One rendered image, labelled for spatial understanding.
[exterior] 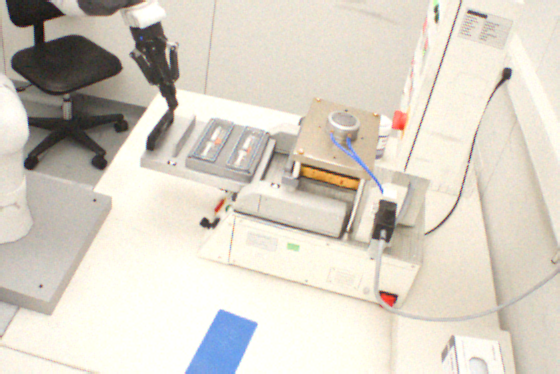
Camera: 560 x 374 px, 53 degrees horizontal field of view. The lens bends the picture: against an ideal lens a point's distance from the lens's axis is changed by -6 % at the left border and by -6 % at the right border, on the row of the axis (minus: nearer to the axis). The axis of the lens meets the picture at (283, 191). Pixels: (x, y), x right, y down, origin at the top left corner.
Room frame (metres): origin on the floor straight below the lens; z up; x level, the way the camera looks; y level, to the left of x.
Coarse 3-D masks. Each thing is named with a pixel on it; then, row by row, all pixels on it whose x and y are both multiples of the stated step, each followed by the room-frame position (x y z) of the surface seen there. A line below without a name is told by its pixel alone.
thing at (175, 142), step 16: (176, 128) 1.29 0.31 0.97; (192, 128) 1.29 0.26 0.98; (160, 144) 1.20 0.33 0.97; (176, 144) 1.16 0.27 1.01; (192, 144) 1.23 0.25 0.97; (272, 144) 1.31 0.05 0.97; (144, 160) 1.13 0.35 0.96; (160, 160) 1.14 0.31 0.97; (176, 160) 1.15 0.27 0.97; (176, 176) 1.13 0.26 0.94; (192, 176) 1.12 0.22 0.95; (208, 176) 1.12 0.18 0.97; (256, 176) 1.16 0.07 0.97
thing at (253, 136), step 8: (248, 128) 1.31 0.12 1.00; (256, 128) 1.31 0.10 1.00; (240, 136) 1.26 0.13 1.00; (248, 136) 1.27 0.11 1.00; (256, 136) 1.28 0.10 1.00; (240, 144) 1.23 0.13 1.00; (248, 144) 1.23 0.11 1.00; (256, 144) 1.24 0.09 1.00; (232, 152) 1.19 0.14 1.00; (240, 152) 1.19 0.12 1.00; (248, 152) 1.20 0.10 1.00; (232, 160) 1.15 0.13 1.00; (240, 160) 1.16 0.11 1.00; (248, 160) 1.17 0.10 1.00; (248, 168) 1.14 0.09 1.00
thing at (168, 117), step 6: (168, 114) 1.29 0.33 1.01; (162, 120) 1.25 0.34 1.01; (168, 120) 1.27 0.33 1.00; (156, 126) 1.22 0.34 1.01; (162, 126) 1.23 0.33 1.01; (150, 132) 1.19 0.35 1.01; (156, 132) 1.20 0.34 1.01; (150, 138) 1.17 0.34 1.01; (156, 138) 1.19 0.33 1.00; (150, 144) 1.17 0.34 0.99; (150, 150) 1.17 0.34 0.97
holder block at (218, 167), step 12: (204, 132) 1.26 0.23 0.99; (240, 132) 1.29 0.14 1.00; (228, 144) 1.23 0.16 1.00; (264, 144) 1.26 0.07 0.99; (228, 156) 1.18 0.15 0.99; (204, 168) 1.13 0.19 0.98; (216, 168) 1.13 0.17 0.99; (228, 168) 1.13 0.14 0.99; (252, 168) 1.15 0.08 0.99; (240, 180) 1.12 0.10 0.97
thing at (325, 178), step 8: (304, 168) 1.11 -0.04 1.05; (312, 168) 1.11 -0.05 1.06; (320, 168) 1.12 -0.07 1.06; (304, 176) 1.11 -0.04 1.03; (312, 176) 1.11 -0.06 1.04; (320, 176) 1.11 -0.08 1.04; (328, 176) 1.11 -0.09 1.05; (336, 176) 1.11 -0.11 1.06; (344, 176) 1.11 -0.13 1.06; (352, 176) 1.11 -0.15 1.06; (320, 184) 1.11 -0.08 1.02; (328, 184) 1.11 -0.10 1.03; (336, 184) 1.11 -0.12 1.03; (344, 184) 1.10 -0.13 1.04; (352, 184) 1.10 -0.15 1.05; (352, 192) 1.10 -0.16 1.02
